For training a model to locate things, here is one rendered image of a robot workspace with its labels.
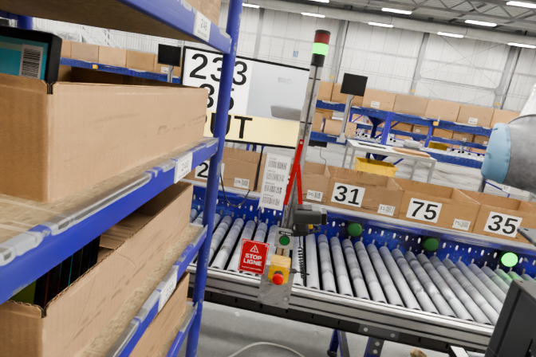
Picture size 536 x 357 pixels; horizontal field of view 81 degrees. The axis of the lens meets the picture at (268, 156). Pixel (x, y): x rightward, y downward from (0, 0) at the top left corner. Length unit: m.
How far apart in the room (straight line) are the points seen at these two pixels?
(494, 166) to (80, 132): 0.87
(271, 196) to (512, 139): 0.70
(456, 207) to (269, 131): 1.15
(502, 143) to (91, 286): 0.88
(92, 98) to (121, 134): 0.06
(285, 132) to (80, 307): 0.91
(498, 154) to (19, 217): 0.91
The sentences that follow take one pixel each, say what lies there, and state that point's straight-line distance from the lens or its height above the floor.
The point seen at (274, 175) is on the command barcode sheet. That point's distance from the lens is 1.10.
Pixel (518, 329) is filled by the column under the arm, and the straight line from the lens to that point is 1.09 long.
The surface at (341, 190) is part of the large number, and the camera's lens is 1.75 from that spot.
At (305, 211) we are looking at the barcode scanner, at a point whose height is 1.08.
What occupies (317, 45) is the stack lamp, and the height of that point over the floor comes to 1.61.
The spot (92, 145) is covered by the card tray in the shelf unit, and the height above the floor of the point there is 1.38.
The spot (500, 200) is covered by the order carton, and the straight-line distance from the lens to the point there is 2.37.
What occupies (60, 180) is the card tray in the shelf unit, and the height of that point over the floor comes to 1.36.
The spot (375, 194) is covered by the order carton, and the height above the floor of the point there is 1.00.
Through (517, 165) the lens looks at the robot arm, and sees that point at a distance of 0.94.
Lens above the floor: 1.46
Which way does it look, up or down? 12 degrees down
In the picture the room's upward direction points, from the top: 9 degrees clockwise
